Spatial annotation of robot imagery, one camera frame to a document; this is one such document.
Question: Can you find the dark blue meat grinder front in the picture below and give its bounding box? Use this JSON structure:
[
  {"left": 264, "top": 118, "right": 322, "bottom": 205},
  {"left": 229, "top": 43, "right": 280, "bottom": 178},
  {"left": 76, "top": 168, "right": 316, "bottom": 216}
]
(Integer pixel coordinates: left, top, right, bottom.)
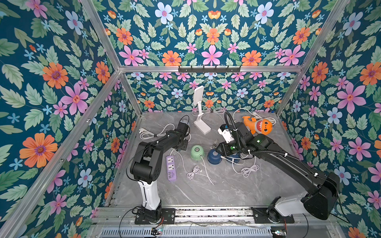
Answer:
[{"left": 226, "top": 153, "right": 241, "bottom": 164}]

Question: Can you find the dark blue meat grinder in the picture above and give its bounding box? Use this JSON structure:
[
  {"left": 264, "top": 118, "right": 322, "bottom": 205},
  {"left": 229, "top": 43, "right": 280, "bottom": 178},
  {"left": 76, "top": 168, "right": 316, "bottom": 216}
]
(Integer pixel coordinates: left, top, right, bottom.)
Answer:
[
  {"left": 226, "top": 153, "right": 241, "bottom": 164},
  {"left": 207, "top": 149, "right": 222, "bottom": 165}
]

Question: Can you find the green cordless meat grinder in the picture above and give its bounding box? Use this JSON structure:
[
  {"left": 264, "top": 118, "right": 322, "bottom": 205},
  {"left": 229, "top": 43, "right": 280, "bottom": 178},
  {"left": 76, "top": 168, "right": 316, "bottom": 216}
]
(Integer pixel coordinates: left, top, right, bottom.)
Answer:
[{"left": 190, "top": 145, "right": 204, "bottom": 161}]

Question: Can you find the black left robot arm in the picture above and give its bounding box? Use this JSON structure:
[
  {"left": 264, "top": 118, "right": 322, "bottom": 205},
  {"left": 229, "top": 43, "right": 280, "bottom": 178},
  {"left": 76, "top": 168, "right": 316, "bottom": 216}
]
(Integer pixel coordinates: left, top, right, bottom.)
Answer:
[{"left": 129, "top": 122, "right": 190, "bottom": 220}]

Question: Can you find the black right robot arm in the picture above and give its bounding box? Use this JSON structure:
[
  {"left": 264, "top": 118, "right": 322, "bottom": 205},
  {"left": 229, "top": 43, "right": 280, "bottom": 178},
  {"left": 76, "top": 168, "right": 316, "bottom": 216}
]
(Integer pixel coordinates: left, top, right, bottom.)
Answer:
[{"left": 215, "top": 112, "right": 340, "bottom": 223}]

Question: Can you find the purple power strip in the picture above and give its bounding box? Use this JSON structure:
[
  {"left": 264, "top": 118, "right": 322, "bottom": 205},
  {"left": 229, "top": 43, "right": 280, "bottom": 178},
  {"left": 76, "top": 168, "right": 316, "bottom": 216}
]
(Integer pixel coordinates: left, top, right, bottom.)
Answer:
[{"left": 166, "top": 155, "right": 177, "bottom": 181}]

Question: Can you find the orange shark plush toy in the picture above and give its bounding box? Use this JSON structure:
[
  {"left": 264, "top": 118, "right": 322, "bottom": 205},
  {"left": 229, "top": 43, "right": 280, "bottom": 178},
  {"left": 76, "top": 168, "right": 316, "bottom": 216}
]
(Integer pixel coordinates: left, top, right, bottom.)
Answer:
[{"left": 243, "top": 116, "right": 273, "bottom": 135}]

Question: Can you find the white folding desk lamp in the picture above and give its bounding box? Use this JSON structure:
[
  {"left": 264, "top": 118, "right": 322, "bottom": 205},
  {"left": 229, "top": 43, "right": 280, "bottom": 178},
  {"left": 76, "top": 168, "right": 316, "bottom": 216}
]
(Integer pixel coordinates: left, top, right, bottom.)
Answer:
[{"left": 193, "top": 86, "right": 211, "bottom": 135}]

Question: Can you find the white power strip cord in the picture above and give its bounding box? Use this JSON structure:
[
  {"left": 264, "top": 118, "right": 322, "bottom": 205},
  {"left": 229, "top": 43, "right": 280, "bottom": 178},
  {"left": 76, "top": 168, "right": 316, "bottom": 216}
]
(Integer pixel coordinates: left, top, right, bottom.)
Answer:
[{"left": 233, "top": 107, "right": 277, "bottom": 126}]

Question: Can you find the white purple strip cord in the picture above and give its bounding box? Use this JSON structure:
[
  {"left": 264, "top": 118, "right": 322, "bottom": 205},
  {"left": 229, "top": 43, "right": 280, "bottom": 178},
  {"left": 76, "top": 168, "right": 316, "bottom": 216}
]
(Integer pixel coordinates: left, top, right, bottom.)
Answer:
[{"left": 139, "top": 123, "right": 176, "bottom": 140}]

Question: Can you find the black wall hook rail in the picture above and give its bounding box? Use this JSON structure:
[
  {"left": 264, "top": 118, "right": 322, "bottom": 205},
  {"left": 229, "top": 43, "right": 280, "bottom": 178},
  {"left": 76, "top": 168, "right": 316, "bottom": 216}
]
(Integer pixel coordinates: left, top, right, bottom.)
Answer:
[{"left": 178, "top": 65, "right": 241, "bottom": 73}]

